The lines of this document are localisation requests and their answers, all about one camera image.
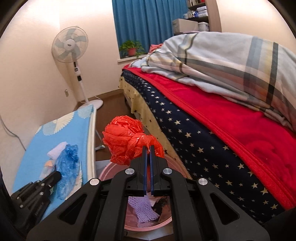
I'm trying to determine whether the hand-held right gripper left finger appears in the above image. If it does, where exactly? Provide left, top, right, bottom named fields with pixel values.
left=26, top=145, right=148, bottom=241

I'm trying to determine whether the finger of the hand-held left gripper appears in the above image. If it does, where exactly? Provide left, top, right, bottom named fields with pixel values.
left=35, top=171, right=62, bottom=193

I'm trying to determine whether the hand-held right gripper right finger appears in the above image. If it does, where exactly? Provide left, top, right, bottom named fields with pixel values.
left=150, top=145, right=271, bottom=241

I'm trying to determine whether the clear plastic wrapper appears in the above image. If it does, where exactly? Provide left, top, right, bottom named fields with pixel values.
left=38, top=159, right=57, bottom=180

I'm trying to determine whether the blue shoe cover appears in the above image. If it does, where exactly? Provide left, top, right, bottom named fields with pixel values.
left=54, top=144, right=81, bottom=201

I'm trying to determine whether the purple foam net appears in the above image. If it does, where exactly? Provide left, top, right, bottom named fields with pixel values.
left=128, top=197, right=160, bottom=223
left=47, top=142, right=68, bottom=160

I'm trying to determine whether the red plastic bag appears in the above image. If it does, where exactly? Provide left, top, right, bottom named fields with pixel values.
left=102, top=115, right=165, bottom=166

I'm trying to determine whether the pink plastic bin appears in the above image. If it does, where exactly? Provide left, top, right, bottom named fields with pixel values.
left=99, top=155, right=192, bottom=232

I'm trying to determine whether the navy star bedsheet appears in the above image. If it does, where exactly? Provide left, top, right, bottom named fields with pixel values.
left=121, top=70, right=292, bottom=224

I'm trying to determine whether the white table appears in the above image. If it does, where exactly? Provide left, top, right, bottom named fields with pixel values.
left=85, top=105, right=105, bottom=186

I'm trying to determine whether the yellow star bedsheet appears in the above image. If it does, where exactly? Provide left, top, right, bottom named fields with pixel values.
left=118, top=76, right=192, bottom=180

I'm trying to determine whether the white windowsill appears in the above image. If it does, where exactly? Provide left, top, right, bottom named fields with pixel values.
left=117, top=56, right=148, bottom=63

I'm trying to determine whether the potted green plant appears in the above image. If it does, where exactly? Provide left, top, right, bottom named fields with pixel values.
left=119, top=40, right=146, bottom=58

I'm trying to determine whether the plaid quilt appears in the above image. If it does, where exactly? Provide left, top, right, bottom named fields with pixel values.
left=128, top=31, right=296, bottom=132

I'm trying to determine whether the white standing fan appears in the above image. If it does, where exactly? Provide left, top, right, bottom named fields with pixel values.
left=51, top=26, right=104, bottom=110

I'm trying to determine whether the blue curtain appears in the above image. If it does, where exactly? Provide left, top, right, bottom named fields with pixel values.
left=112, top=0, right=188, bottom=58

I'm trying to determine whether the cardboard box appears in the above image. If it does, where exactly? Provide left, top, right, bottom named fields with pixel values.
left=172, top=18, right=199, bottom=35

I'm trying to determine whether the wooden bookshelf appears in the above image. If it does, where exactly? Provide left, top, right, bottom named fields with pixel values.
left=186, top=0, right=219, bottom=33

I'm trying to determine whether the grey wall cable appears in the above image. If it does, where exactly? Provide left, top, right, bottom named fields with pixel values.
left=0, top=113, right=27, bottom=151

